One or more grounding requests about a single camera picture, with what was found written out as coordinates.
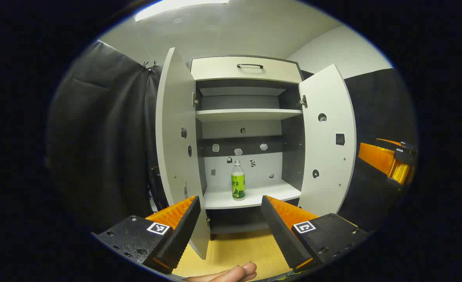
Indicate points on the black cloth clip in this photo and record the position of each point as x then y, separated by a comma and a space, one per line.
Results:
154, 64
145, 65

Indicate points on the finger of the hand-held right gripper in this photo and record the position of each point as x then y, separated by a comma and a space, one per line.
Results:
401, 172
375, 156

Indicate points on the green label bottle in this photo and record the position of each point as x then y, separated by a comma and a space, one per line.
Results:
238, 188

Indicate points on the white cabinet door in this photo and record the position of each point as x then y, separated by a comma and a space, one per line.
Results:
328, 156
176, 129

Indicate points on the grey and white cabinet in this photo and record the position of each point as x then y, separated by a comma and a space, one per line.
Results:
250, 113

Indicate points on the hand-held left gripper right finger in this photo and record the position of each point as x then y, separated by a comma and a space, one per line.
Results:
279, 235

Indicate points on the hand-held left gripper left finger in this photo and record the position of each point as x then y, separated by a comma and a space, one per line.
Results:
183, 231

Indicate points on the ceiling light panel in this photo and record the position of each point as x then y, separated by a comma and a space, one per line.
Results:
176, 7

